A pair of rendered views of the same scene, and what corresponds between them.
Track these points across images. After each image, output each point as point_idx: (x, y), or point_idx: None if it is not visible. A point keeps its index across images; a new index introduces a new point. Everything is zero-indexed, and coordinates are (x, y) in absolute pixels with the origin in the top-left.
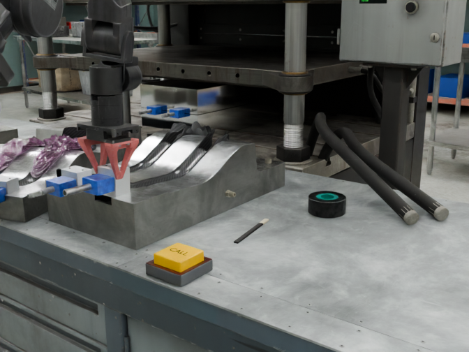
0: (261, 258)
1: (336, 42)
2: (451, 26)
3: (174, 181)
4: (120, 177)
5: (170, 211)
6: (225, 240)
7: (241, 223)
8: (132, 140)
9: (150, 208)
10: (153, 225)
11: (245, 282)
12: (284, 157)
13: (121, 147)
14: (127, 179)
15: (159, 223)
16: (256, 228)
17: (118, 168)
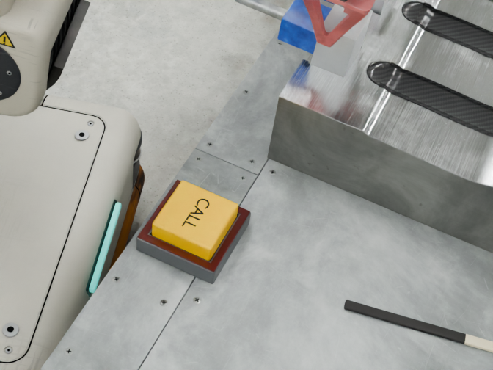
0: (285, 359)
1: None
2: None
3: (448, 130)
4: (323, 43)
5: (361, 161)
6: (353, 284)
7: (454, 301)
8: (348, 4)
9: (314, 126)
10: (312, 153)
11: (171, 344)
12: None
13: (330, 1)
14: (343, 55)
15: (328, 159)
16: (432, 332)
17: (320, 28)
